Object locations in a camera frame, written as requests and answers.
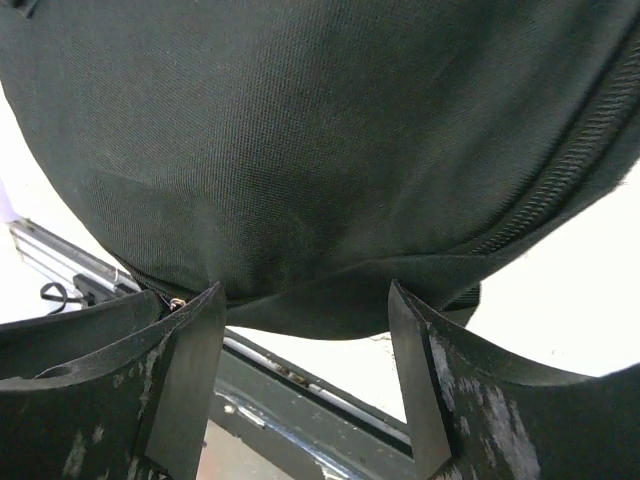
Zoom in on aluminium mounting rail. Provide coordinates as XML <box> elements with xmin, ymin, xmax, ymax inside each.
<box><xmin>7</xmin><ymin>217</ymin><xmax>414</xmax><ymax>456</ymax></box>

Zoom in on black student backpack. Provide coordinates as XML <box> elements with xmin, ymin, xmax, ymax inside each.
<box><xmin>1</xmin><ymin>1</ymin><xmax>639</xmax><ymax>340</ymax></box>

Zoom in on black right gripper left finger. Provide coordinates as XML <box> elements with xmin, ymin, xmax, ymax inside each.
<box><xmin>1</xmin><ymin>286</ymin><xmax>226</xmax><ymax>479</ymax></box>

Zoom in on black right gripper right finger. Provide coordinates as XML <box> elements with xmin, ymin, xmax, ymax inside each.
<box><xmin>388</xmin><ymin>283</ymin><xmax>639</xmax><ymax>480</ymax></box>

